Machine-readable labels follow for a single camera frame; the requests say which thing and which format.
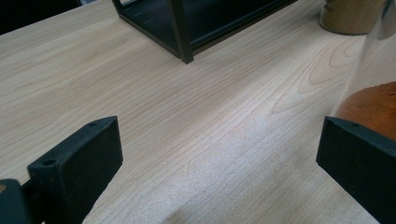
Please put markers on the glass jar with orange powder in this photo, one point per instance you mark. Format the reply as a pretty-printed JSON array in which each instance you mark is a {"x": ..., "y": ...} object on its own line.
[{"x": 373, "y": 105}]

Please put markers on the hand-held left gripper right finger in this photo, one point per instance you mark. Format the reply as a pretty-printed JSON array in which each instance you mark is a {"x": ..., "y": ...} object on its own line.
[{"x": 358, "y": 168}]

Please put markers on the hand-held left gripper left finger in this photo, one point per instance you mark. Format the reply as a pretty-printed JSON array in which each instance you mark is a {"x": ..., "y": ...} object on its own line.
[{"x": 84, "y": 161}]

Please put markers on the glass jar with tan contents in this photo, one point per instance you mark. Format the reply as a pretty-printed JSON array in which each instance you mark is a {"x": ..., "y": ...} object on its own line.
[{"x": 348, "y": 18}]

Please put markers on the black metal shelf rack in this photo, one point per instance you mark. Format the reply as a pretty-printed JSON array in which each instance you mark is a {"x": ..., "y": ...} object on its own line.
[{"x": 183, "y": 28}]

